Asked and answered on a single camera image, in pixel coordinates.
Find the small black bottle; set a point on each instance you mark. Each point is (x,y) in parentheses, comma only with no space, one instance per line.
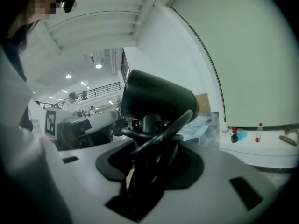
(234,138)

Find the black metal railing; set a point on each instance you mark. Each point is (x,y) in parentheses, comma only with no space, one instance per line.
(98,91)

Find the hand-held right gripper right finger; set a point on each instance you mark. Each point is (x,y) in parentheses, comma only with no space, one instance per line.
(217,171)

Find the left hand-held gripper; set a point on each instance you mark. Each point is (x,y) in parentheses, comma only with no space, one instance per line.
(51,124)

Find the black round object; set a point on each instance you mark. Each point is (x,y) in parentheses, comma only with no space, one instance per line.
(154,94)

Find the brown cardboard sheet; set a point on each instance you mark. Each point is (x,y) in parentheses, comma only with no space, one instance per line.
(202,102)

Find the person's head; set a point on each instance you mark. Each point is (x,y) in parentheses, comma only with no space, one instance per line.
(43,1)

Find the round ceiling light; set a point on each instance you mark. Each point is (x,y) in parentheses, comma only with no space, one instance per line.
(68,76)
(98,66)

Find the blue-grey tray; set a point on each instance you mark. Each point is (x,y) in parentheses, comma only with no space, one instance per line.
(205,130)

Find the clear bottle with red cap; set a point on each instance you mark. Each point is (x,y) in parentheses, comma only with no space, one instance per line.
(258,133)

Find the white ledge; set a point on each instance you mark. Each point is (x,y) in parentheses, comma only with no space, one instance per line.
(268,151)

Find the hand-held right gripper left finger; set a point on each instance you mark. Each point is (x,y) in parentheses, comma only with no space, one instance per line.
(79,185)

